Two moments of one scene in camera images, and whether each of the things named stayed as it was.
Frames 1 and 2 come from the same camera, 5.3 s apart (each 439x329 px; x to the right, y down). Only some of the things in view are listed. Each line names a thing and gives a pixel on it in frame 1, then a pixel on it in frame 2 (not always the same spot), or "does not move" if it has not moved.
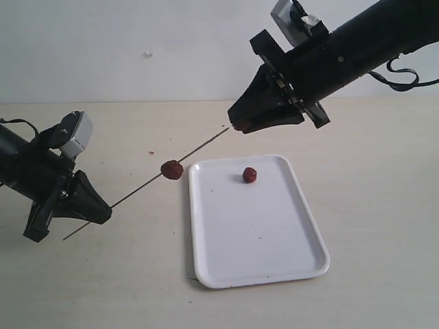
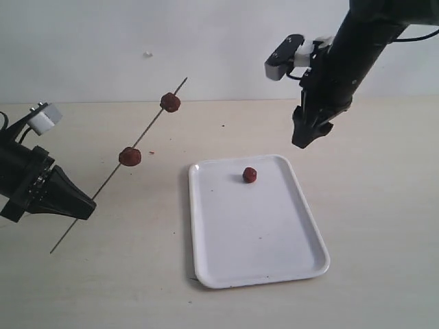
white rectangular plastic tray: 247,233 does not move
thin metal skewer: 143,186 -> 117,168
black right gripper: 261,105 -> 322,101
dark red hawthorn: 172,169 -> 129,157
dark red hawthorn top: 250,175 does not move
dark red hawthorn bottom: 245,126 -> 170,102
